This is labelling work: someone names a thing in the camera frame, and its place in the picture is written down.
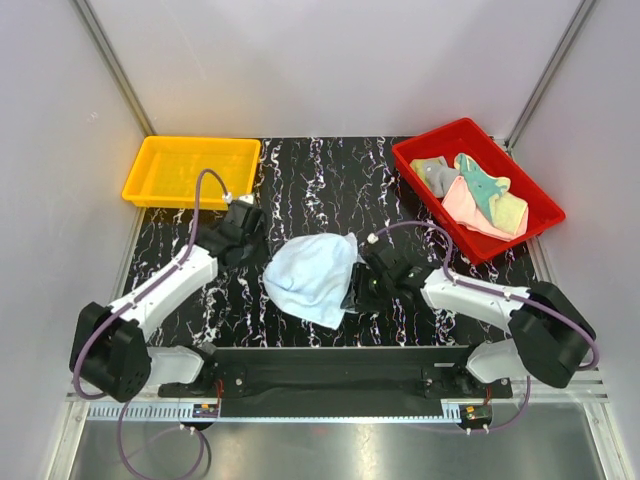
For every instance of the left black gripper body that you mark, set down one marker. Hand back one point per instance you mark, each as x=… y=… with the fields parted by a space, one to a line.
x=256 y=247

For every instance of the red plastic bin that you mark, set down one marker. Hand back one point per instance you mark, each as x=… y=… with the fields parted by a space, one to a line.
x=465 y=136

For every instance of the grey towel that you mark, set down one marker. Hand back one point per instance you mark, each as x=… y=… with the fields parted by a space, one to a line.
x=438 y=177

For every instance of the right small electronics board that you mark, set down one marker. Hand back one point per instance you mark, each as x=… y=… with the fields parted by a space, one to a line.
x=477 y=413

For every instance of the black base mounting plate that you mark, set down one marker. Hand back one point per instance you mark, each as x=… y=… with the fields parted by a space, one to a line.
x=431 y=372

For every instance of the right corner aluminium post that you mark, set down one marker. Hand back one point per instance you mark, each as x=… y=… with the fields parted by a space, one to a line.
x=560 y=54

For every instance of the yellow-green towel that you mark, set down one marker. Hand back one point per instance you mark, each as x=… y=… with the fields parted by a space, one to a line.
x=509 y=214

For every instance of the corner aluminium post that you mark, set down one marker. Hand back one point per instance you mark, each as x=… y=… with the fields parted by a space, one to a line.
x=91 y=22
x=560 y=54

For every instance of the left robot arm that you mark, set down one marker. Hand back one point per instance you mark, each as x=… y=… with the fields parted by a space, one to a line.
x=110 y=356

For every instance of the yellow plastic bin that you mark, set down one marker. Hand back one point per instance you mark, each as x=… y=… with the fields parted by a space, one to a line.
x=171 y=172

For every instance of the left small electronics board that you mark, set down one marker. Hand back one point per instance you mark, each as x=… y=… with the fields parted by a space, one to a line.
x=206 y=410

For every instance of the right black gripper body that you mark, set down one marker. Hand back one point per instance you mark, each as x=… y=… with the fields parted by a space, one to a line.
x=371 y=291

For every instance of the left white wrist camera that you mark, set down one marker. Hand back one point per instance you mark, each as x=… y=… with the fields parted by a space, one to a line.
x=229 y=198

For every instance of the left corner aluminium post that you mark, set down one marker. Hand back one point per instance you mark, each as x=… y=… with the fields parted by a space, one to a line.
x=91 y=22

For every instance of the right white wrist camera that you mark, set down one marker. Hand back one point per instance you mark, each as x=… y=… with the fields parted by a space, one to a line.
x=372 y=239

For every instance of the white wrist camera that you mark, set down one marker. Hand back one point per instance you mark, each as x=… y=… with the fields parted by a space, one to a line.
x=372 y=239
x=229 y=198

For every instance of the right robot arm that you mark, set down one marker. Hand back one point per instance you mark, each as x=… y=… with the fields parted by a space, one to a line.
x=548 y=339

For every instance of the small electronics board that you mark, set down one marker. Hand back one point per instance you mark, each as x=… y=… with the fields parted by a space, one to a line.
x=206 y=410
x=477 y=413

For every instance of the light blue towel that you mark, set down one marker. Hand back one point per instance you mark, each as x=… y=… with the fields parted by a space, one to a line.
x=309 y=276

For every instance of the pink towel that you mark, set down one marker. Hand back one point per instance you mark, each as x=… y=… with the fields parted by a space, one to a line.
x=461 y=207

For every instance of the aluminium frame rail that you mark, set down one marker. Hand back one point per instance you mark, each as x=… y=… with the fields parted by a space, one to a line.
x=328 y=407

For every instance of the teal patterned towel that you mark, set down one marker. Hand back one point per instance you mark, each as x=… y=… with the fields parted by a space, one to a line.
x=481 y=185

